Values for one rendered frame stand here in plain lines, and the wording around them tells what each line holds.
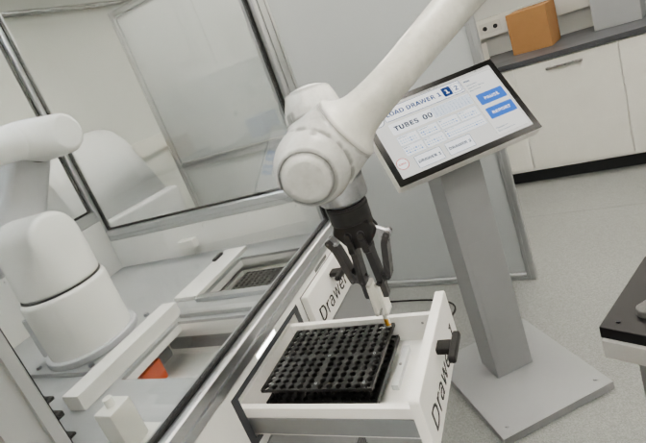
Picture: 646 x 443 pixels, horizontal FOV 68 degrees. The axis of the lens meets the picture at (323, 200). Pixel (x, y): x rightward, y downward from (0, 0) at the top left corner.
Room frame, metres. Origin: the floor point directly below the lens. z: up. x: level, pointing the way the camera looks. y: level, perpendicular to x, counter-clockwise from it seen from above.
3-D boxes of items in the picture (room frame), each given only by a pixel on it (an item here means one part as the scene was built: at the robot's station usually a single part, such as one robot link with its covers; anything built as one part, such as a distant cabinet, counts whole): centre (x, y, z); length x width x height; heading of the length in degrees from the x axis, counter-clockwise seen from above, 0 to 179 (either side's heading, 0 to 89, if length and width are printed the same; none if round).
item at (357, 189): (0.82, -0.04, 1.20); 0.09 x 0.09 x 0.06
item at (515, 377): (1.57, -0.48, 0.51); 0.50 x 0.45 x 1.02; 9
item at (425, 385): (0.71, -0.09, 0.87); 0.29 x 0.02 x 0.11; 153
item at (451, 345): (0.69, -0.11, 0.91); 0.07 x 0.04 x 0.01; 153
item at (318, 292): (1.13, 0.05, 0.87); 0.29 x 0.02 x 0.11; 153
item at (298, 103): (0.81, -0.03, 1.31); 0.13 x 0.11 x 0.16; 168
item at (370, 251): (0.82, -0.05, 1.06); 0.04 x 0.01 x 0.11; 153
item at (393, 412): (0.80, 0.10, 0.86); 0.40 x 0.26 x 0.06; 63
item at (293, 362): (0.80, 0.09, 0.87); 0.22 x 0.18 x 0.06; 63
